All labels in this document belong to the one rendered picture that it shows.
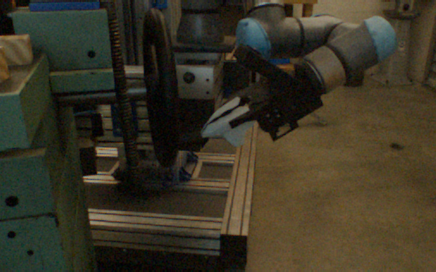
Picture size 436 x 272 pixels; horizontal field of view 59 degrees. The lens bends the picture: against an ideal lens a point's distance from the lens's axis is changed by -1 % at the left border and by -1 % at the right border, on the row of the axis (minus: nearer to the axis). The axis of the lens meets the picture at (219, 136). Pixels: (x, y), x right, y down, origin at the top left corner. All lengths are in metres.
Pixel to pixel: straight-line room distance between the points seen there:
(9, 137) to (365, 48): 0.53
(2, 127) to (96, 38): 0.26
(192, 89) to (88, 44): 0.51
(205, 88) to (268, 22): 0.42
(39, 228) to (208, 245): 0.84
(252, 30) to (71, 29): 0.30
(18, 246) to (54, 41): 0.30
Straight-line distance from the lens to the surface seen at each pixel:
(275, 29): 0.72
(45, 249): 0.61
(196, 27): 1.20
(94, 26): 0.64
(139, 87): 0.72
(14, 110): 0.44
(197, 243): 1.35
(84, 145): 1.02
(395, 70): 4.33
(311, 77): 0.66
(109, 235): 1.42
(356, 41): 0.69
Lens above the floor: 1.00
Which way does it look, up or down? 22 degrees down
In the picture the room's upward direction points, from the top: straight up
